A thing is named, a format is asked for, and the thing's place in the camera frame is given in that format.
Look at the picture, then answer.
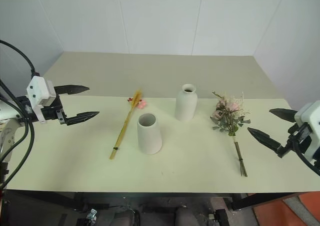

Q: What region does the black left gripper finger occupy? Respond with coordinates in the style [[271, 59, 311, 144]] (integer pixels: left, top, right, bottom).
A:
[[54, 85, 91, 96], [66, 111, 100, 126]]

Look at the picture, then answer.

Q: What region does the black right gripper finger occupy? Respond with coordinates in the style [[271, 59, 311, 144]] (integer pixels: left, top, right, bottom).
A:
[[268, 108, 299, 123], [247, 127, 281, 153]]

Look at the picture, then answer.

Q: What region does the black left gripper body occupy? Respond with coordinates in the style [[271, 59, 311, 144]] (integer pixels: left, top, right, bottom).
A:
[[39, 93, 68, 126]]

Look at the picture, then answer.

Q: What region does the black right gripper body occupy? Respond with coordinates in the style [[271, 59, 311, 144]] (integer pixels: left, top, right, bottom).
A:
[[276, 123, 313, 159]]

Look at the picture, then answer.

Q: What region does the white conical vase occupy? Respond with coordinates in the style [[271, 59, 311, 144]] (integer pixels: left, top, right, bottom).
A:
[[136, 113, 163, 155]]

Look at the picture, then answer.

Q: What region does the white bottle-shaped vase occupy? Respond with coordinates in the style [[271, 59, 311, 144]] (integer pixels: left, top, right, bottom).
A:
[[174, 83, 199, 122]]

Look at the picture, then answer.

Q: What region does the pink flower bouquet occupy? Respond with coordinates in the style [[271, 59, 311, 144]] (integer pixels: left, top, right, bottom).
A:
[[210, 91, 252, 178]]

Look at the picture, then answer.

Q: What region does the yellow dried wheat bundle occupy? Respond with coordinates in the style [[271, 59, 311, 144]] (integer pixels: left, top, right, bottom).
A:
[[108, 87, 148, 160]]

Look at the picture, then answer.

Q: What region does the small metal clamp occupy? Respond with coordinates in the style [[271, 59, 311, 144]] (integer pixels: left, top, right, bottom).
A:
[[84, 207, 99, 222]]

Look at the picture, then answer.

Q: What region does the dark rounded shape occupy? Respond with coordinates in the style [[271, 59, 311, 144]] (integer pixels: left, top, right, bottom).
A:
[[113, 207, 141, 226], [174, 206, 195, 226]]

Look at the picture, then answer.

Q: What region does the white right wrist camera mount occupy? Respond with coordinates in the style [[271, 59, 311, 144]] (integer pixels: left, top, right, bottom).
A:
[[293, 101, 320, 167]]

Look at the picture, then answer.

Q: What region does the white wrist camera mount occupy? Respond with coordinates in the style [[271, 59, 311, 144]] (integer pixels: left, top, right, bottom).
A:
[[25, 75, 57, 124], [293, 101, 320, 167]]

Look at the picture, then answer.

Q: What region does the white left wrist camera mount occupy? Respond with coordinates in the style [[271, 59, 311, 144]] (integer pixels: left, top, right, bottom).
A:
[[25, 75, 57, 124]]

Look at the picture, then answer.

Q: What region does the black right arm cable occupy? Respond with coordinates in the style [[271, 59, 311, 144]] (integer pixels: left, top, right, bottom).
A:
[[295, 149, 320, 177]]

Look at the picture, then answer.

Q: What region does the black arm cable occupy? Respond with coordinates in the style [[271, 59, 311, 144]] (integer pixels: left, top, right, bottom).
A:
[[295, 149, 320, 177], [0, 40, 41, 188]]

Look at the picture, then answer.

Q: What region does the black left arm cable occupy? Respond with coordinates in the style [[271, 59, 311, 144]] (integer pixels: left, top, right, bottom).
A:
[[0, 40, 41, 188]]

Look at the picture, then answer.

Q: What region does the black table frame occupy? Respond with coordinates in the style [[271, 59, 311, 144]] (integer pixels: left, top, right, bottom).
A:
[[0, 188, 320, 211]]

